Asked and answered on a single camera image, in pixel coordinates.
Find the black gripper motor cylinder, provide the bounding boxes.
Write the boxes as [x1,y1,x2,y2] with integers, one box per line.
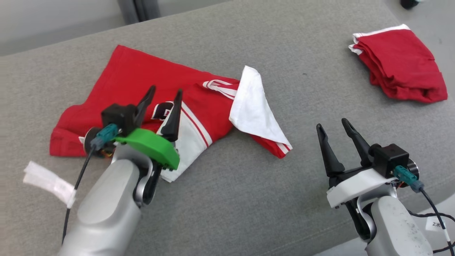
[84,127,116,159]
[407,159,420,180]

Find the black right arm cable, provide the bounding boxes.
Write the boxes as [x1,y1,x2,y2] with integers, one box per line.
[409,188,455,256]

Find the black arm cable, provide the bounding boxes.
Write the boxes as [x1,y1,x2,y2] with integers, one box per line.
[61,146,96,246]
[409,188,455,256]

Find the teal right cable connector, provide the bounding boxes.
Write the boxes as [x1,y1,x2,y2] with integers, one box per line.
[393,165,425,193]

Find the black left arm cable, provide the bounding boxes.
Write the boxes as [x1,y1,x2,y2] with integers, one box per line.
[61,146,96,246]

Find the white paper cable tag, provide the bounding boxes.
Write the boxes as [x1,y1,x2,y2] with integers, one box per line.
[425,216,446,231]

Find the grey rounded post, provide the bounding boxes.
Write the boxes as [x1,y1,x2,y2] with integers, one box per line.
[144,0,161,20]
[117,0,139,25]

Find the teal left cable connector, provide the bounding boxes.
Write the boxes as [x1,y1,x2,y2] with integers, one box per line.
[90,123,119,150]

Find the red Bulls 23 shorts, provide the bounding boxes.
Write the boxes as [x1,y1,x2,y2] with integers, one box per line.
[348,24,448,104]

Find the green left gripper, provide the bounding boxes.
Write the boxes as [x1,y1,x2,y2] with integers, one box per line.
[114,85,183,170]

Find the red and white jersey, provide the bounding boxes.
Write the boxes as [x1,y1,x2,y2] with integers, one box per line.
[50,44,293,183]

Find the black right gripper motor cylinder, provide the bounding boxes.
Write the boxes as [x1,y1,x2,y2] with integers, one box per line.
[407,159,420,180]

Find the teal cable connector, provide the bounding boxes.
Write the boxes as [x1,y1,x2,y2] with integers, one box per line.
[393,165,425,193]
[90,123,119,150]

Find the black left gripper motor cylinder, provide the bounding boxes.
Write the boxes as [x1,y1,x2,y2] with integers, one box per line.
[84,127,116,159]

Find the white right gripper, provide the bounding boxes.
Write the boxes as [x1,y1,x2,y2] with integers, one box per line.
[316,118,397,209]

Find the white tape flag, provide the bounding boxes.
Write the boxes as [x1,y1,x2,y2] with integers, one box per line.
[23,161,77,209]

